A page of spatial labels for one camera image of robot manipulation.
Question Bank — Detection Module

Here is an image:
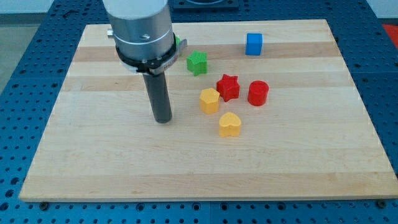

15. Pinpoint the green block behind arm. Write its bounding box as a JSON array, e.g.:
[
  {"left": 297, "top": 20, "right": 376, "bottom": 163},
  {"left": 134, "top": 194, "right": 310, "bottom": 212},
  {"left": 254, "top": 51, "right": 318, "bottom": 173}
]
[{"left": 174, "top": 35, "right": 180, "bottom": 54}]

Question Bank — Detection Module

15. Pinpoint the blue cube block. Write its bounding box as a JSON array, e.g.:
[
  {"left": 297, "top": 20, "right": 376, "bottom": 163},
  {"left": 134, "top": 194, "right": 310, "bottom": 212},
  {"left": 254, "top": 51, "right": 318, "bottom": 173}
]
[{"left": 245, "top": 33, "right": 263, "bottom": 56}]

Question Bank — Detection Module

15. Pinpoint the yellow hexagon block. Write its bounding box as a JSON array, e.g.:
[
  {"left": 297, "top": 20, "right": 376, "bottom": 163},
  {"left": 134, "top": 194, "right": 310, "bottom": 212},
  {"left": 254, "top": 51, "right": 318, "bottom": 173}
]
[{"left": 200, "top": 88, "right": 220, "bottom": 114}]

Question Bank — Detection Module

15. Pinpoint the red cylinder block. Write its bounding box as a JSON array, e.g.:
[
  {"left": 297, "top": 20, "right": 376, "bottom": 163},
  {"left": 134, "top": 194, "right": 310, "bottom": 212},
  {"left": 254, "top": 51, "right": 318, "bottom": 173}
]
[{"left": 248, "top": 80, "right": 269, "bottom": 106}]

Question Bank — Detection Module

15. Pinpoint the green star block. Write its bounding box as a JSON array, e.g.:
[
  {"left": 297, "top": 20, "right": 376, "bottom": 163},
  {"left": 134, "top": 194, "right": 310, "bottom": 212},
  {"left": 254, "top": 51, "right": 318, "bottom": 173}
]
[{"left": 187, "top": 50, "right": 208, "bottom": 76}]

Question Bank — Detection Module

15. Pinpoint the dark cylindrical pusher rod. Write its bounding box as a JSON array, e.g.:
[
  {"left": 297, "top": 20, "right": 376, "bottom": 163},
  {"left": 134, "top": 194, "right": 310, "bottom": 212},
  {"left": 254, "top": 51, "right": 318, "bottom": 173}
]
[{"left": 143, "top": 73, "right": 172, "bottom": 123}]

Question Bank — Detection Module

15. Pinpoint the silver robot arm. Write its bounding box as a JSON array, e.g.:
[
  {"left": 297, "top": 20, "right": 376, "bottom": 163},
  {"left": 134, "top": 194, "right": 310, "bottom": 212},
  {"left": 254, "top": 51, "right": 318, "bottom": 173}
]
[{"left": 103, "top": 0, "right": 187, "bottom": 123}]

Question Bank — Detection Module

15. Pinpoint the wooden board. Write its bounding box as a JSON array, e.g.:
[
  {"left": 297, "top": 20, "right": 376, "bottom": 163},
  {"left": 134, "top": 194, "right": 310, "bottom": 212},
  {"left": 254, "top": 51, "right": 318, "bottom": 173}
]
[{"left": 19, "top": 19, "right": 397, "bottom": 202}]

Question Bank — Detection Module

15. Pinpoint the red star block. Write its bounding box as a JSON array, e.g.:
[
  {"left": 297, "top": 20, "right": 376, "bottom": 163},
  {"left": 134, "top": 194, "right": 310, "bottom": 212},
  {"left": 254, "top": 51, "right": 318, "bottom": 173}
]
[{"left": 216, "top": 74, "right": 240, "bottom": 102}]

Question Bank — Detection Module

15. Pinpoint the black gripper mounting flange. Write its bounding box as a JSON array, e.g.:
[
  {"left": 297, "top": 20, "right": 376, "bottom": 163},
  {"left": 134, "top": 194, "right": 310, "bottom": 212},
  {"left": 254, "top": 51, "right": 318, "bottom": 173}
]
[{"left": 116, "top": 34, "right": 188, "bottom": 75}]

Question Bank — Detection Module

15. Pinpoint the yellow heart block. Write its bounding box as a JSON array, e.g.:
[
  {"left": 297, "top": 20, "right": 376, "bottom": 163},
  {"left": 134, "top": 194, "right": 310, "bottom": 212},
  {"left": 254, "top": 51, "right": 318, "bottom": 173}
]
[{"left": 218, "top": 112, "right": 242, "bottom": 137}]

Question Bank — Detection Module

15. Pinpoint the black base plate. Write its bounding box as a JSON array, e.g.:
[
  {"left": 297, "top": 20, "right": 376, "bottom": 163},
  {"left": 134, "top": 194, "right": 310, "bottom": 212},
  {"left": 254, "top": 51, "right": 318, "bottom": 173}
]
[{"left": 171, "top": 0, "right": 239, "bottom": 11}]

